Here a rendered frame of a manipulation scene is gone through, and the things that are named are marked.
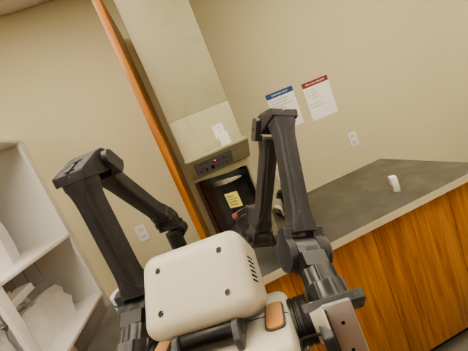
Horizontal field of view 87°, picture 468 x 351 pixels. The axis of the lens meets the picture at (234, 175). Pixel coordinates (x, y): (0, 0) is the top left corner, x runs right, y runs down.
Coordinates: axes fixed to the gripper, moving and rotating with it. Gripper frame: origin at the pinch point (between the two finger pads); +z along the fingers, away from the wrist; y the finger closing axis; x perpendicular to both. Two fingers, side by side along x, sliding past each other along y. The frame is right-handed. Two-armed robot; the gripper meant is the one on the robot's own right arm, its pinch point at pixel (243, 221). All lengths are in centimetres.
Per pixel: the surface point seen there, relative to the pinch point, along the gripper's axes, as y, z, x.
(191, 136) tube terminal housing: 45.8, 19.3, -0.1
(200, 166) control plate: 30.2, 12.9, 3.5
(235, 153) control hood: 27.8, 13.1, -14.3
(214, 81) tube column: 64, 17, -23
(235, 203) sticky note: 7.4, 8.2, -2.2
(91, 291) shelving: -8, 69, 103
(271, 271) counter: -23.7, -5.4, 0.2
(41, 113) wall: 103, 62, 68
